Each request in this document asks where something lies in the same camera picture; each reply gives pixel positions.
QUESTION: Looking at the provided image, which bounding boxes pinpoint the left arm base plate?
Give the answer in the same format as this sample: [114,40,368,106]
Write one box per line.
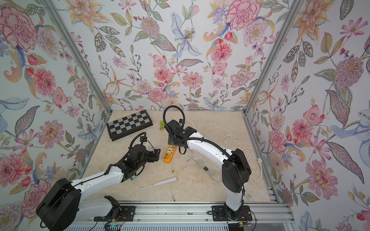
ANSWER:
[93,195,136,222]

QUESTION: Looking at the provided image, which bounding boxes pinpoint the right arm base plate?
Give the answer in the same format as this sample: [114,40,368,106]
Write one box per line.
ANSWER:
[207,204,253,222]

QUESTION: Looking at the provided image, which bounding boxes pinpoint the aluminium front rail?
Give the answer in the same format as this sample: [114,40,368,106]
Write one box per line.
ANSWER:
[46,202,295,226]

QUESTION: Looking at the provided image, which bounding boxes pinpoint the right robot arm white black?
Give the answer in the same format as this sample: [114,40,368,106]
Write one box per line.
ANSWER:
[162,105,251,216]

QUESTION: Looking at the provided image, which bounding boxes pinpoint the white usb charging cable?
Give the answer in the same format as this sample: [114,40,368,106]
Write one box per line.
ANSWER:
[170,152,223,202]

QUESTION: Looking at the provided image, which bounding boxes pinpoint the white electric toothbrush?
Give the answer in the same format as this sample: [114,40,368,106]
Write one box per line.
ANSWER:
[139,177,177,190]

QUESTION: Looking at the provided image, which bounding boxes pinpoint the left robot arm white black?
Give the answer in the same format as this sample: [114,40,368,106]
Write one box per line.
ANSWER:
[36,132,161,231]

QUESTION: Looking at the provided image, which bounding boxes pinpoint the orange power strip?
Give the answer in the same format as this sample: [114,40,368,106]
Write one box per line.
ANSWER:
[162,145,177,164]

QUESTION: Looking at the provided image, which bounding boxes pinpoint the black white folding chessboard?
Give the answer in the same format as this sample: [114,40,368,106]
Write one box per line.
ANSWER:
[106,110,153,141]

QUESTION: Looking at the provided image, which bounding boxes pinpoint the white power strip cord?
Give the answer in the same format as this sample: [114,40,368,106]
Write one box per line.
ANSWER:
[177,119,264,182]

